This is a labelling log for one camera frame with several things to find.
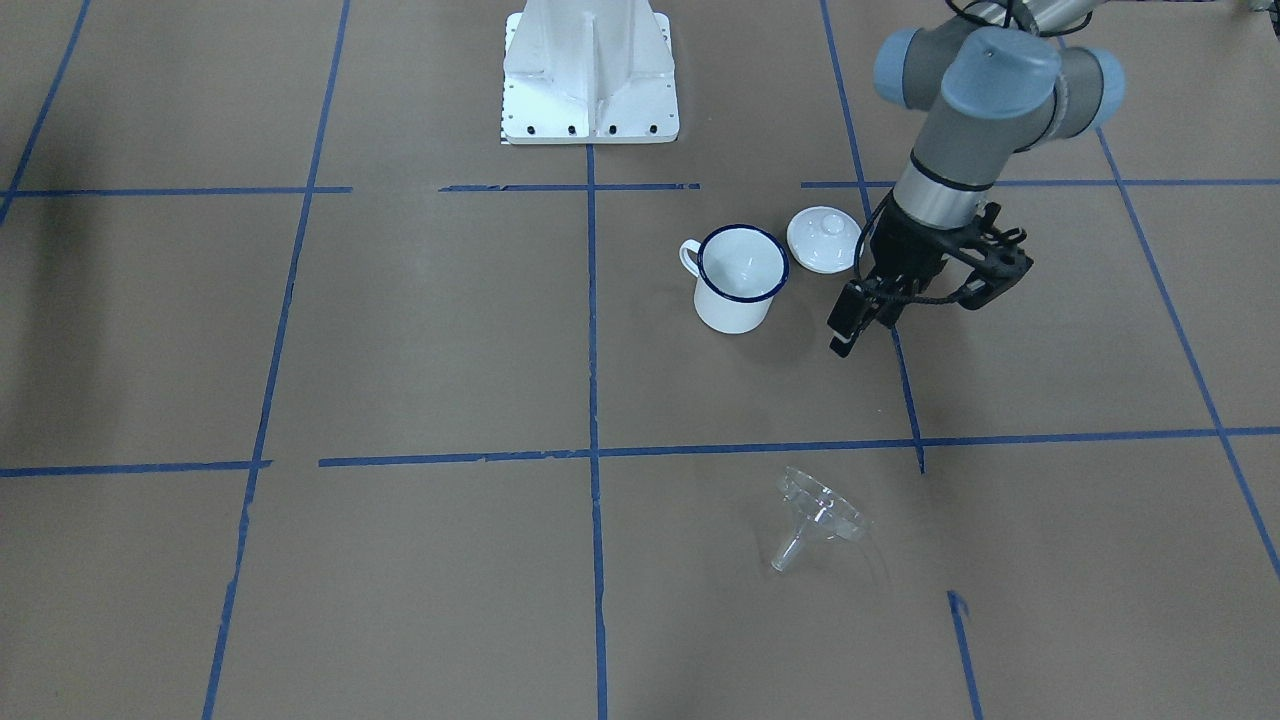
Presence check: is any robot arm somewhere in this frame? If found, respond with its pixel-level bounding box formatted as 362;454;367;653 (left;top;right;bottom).
828;1;1126;356

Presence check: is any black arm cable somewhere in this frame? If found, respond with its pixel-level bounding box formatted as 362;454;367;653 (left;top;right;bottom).
855;190;1001;311

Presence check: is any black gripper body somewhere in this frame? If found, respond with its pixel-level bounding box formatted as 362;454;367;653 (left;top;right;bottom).
861;200;961;325

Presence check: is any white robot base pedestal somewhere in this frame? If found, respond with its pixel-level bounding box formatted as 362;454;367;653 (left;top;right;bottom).
500;1;681;145

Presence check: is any white enamel mug blue rim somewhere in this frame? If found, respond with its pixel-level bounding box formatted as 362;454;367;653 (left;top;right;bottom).
678;224;790;334

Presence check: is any white ceramic lid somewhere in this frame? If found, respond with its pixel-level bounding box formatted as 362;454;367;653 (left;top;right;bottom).
786;206;861;275

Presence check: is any clear glass funnel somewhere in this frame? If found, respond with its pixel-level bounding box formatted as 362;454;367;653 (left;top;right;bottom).
771;466;872;573

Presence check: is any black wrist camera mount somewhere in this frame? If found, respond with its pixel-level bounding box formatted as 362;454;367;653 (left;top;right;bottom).
946;202;1034;311

